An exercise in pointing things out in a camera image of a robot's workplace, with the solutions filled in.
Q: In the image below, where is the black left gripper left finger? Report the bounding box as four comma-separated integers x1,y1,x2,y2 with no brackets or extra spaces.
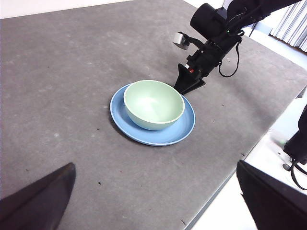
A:
0,162,76,230

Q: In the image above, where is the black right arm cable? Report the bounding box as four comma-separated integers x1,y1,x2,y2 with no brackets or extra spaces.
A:
217,40,240,78

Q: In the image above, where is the blue round plate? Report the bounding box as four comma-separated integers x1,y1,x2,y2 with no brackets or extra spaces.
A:
110,83,196,147

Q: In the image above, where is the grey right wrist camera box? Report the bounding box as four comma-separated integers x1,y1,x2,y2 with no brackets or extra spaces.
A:
172,32,190,50

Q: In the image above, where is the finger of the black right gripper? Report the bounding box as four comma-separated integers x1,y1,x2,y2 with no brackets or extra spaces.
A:
177,78,206,94
174,63,194,88

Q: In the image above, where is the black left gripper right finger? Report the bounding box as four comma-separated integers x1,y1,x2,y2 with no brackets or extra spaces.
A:
236,160,307,230

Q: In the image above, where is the green ribbed bowl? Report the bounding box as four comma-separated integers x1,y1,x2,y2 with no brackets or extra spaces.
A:
123,80,186,131

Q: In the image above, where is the grey striped curtain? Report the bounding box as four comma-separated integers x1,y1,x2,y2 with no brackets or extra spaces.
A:
270,0,307,53

